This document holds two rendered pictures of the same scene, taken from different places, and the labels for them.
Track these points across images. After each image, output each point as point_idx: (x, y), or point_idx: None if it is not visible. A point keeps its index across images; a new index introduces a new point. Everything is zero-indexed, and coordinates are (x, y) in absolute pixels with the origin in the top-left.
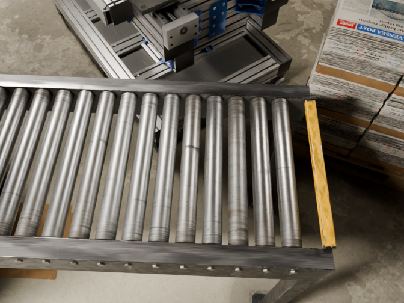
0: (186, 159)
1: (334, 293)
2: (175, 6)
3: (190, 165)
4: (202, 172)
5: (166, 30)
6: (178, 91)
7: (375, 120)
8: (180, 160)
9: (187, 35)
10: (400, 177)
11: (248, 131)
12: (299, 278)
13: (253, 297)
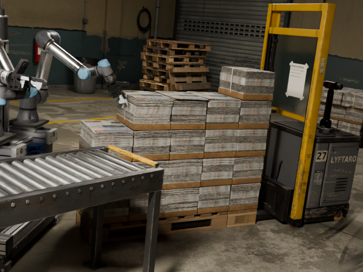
0: (79, 164)
1: None
2: (7, 144)
3: (83, 165)
4: (46, 270)
5: (15, 148)
6: (51, 155)
7: None
8: (24, 271)
9: (22, 155)
10: (160, 222)
11: (58, 245)
12: (154, 187)
13: None
